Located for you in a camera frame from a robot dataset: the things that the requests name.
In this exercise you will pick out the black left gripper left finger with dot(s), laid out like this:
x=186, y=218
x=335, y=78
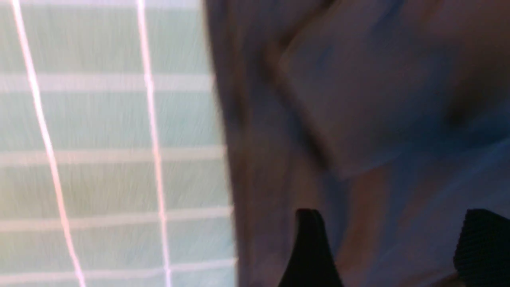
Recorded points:
x=311, y=263

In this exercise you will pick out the green checkered tablecloth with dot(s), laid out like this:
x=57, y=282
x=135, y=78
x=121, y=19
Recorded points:
x=113, y=166

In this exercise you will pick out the dark gray long-sleeve shirt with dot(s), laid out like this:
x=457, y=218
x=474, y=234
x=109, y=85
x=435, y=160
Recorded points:
x=389, y=117

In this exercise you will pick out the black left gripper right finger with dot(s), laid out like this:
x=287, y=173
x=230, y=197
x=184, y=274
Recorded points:
x=482, y=256

